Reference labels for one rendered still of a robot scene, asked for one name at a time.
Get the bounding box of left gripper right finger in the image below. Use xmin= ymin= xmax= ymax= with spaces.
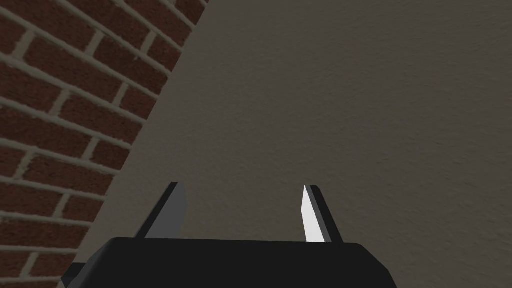
xmin=300 ymin=184 xmax=345 ymax=244

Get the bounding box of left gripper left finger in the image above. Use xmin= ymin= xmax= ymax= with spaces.
xmin=134 ymin=181 xmax=189 ymax=240

